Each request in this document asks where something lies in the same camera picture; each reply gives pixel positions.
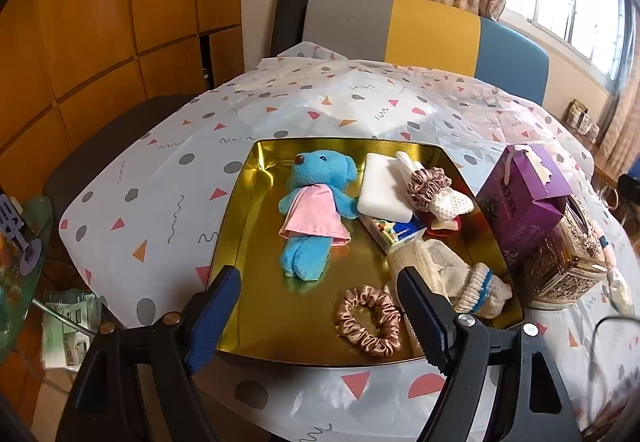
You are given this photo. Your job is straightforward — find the white knitted cloth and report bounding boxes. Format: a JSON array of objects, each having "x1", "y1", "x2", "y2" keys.
[{"x1": 429, "y1": 189, "x2": 474, "y2": 219}]

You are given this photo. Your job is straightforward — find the cream socks blue stripes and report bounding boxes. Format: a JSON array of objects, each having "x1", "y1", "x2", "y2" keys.
[{"x1": 386, "y1": 238, "x2": 514, "y2": 321}]

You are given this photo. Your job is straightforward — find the white foam sponge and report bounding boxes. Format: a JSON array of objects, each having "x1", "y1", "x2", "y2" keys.
[{"x1": 357, "y1": 152, "x2": 416, "y2": 223}]

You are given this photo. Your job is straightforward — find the dark grey chair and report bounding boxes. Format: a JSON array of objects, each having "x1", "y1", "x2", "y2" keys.
[{"x1": 42, "y1": 94, "x2": 213, "y2": 243}]

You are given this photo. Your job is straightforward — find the purple white ornament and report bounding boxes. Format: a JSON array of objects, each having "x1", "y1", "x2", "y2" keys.
[{"x1": 0, "y1": 193, "x2": 44, "y2": 276}]

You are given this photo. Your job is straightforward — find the pink patterned curtain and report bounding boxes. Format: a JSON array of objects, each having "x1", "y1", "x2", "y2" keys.
[{"x1": 600, "y1": 66, "x2": 640, "y2": 173}]

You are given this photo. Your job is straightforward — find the glass side table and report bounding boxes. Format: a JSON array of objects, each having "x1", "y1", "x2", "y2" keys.
[{"x1": 0, "y1": 196, "x2": 98, "y2": 364}]

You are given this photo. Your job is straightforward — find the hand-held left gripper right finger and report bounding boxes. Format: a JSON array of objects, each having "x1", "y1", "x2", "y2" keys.
[{"x1": 396, "y1": 266, "x2": 583, "y2": 442}]

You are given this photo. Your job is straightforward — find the purple gift box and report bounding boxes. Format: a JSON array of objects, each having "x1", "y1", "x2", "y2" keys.
[{"x1": 476, "y1": 143, "x2": 574, "y2": 273}]

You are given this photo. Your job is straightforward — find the blue tissue packet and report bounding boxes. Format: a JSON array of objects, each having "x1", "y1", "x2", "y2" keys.
[{"x1": 359, "y1": 214, "x2": 427, "y2": 256}]

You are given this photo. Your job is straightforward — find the red fabric piece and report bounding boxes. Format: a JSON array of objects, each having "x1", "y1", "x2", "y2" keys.
[{"x1": 424, "y1": 216, "x2": 464, "y2": 241}]

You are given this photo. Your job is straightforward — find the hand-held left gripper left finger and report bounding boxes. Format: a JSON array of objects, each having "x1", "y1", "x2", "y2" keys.
[{"x1": 55, "y1": 265, "x2": 243, "y2": 442}]

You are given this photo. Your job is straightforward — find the gold glitter tissue box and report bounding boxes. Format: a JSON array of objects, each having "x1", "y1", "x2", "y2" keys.
[{"x1": 520, "y1": 194, "x2": 609, "y2": 307}]

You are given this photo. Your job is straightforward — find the small boxes on desk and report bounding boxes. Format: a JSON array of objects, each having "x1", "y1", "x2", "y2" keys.
[{"x1": 566, "y1": 98, "x2": 602, "y2": 143}]

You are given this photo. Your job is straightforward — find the gold tin tray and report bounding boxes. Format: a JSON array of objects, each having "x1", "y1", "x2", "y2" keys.
[{"x1": 206, "y1": 137, "x2": 527, "y2": 369}]

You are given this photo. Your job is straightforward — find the mauve satin scrunchie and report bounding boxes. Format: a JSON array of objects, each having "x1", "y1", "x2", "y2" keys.
[{"x1": 406, "y1": 168, "x2": 453, "y2": 211}]

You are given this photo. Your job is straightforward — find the pink satin scrunchie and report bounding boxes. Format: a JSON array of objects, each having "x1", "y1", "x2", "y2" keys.
[{"x1": 334, "y1": 285, "x2": 402, "y2": 358}]

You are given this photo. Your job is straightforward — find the wooden wardrobe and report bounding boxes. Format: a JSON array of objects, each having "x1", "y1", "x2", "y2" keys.
[{"x1": 0, "y1": 0, "x2": 244, "y2": 165}]

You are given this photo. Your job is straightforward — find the wooden desk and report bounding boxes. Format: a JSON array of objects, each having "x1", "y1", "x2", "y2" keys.
[{"x1": 587, "y1": 142, "x2": 640, "y2": 190}]

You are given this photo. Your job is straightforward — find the black rolled mat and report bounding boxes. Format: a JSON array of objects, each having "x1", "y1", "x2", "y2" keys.
[{"x1": 276, "y1": 0, "x2": 317, "y2": 58}]

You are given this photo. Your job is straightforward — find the pink rolled towel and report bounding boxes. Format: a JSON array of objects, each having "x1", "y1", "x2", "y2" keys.
[{"x1": 598, "y1": 233, "x2": 619, "y2": 273}]

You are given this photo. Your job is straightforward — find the black cable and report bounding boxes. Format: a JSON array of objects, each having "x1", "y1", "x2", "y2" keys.
[{"x1": 584, "y1": 316, "x2": 640, "y2": 405}]

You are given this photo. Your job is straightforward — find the blue teddy bear pink dress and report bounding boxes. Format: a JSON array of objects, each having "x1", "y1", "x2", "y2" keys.
[{"x1": 278, "y1": 149, "x2": 360, "y2": 283}]

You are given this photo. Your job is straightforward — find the grey yellow blue bench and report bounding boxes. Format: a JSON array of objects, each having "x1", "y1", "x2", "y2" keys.
[{"x1": 303, "y1": 0, "x2": 550, "y2": 106}]

